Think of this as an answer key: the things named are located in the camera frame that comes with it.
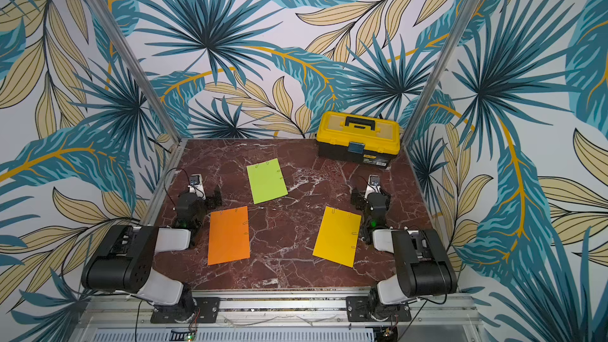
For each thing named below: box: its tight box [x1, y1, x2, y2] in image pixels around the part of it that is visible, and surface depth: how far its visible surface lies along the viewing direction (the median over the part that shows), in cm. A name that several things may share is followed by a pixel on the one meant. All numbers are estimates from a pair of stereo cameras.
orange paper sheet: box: [207, 205, 251, 266], surface depth 92 cm
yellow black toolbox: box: [315, 110, 401, 168], surface depth 103 cm
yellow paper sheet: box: [312, 205, 362, 269], surface depth 94 cm
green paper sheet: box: [246, 157, 289, 206], surface depth 106 cm
